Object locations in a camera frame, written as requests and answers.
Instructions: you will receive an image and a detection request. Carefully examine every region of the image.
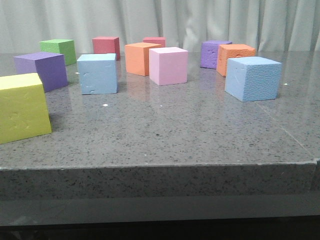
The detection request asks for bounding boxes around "smooth light blue foam block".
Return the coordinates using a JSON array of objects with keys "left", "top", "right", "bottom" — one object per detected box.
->
[{"left": 77, "top": 53, "right": 118, "bottom": 95}]

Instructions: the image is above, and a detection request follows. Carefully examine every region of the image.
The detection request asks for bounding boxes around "textured light blue foam block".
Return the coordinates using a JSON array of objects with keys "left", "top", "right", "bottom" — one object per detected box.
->
[{"left": 224, "top": 56, "right": 282, "bottom": 102}]

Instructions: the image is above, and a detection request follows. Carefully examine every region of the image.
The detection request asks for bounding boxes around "pink foam block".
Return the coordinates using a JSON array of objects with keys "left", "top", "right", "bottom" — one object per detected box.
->
[{"left": 149, "top": 47, "right": 189, "bottom": 86}]

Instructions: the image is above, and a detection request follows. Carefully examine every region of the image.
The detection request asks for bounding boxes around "orange foam block centre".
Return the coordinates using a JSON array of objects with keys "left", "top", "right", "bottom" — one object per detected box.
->
[{"left": 124, "top": 42, "right": 161, "bottom": 76}]

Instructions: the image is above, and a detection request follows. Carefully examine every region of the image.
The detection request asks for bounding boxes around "red foam block rear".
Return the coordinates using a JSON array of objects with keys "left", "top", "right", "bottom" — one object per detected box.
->
[{"left": 142, "top": 37, "right": 166, "bottom": 48}]

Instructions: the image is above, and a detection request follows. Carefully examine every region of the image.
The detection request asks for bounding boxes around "red foam block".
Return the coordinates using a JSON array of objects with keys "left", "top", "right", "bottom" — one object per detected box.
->
[
  {"left": 92, "top": 36, "right": 121, "bottom": 61},
  {"left": 142, "top": 37, "right": 166, "bottom": 48}
]

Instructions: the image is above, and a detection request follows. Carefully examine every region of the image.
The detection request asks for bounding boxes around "purple foam block right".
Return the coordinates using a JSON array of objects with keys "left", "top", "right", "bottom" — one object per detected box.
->
[{"left": 200, "top": 40, "right": 233, "bottom": 69}]

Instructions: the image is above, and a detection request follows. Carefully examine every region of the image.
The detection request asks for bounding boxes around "purple foam block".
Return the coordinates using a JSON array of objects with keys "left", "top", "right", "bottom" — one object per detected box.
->
[
  {"left": 13, "top": 51, "right": 68, "bottom": 92},
  {"left": 200, "top": 40, "right": 233, "bottom": 69}
]

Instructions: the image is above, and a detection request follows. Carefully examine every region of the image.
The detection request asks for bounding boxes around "red foam block left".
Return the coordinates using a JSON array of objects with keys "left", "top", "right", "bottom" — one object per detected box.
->
[{"left": 92, "top": 36, "right": 121, "bottom": 61}]

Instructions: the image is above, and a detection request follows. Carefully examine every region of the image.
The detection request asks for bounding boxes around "textured orange foam block right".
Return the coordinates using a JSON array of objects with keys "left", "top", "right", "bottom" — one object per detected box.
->
[{"left": 216, "top": 44, "right": 256, "bottom": 77}]

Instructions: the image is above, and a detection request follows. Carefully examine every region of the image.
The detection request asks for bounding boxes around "green foam block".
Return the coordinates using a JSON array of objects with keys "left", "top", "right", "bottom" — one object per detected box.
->
[{"left": 39, "top": 39, "right": 77, "bottom": 66}]

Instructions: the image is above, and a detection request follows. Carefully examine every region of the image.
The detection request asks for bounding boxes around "purple foam block left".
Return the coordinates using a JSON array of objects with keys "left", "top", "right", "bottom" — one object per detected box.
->
[{"left": 13, "top": 51, "right": 68, "bottom": 92}]

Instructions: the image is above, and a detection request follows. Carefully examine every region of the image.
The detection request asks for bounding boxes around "yellow foam block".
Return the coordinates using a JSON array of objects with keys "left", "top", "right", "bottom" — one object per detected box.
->
[{"left": 0, "top": 72, "right": 53, "bottom": 145}]

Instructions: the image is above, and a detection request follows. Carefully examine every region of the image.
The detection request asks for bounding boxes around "white curtain backdrop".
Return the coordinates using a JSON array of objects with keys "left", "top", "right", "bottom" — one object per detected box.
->
[{"left": 0, "top": 0, "right": 320, "bottom": 53}]

